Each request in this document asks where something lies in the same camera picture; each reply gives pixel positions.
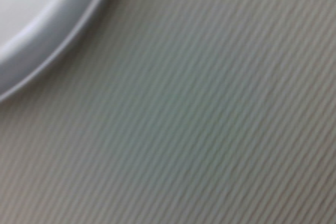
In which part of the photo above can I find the round silver metal plate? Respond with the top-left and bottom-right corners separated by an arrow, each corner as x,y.
0,0 -> 106,102

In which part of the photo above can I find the beige woven placemat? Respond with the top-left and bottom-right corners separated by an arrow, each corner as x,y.
0,0 -> 336,224

